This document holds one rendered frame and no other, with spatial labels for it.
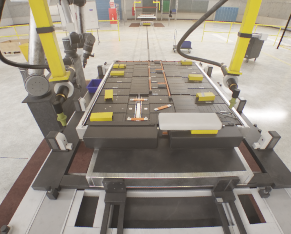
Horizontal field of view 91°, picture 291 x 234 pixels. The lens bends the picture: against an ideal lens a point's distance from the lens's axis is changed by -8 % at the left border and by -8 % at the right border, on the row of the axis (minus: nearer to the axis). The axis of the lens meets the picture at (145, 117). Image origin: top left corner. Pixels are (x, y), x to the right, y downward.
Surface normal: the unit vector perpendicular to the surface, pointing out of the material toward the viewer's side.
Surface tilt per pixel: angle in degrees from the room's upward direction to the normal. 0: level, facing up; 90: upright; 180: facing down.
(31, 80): 84
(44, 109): 90
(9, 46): 90
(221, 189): 90
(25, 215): 0
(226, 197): 0
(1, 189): 0
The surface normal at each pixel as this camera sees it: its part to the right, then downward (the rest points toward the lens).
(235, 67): -0.25, 0.58
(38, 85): 0.62, 0.47
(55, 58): 0.25, 0.58
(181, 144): 0.00, 0.60
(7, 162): 0.00, -0.80
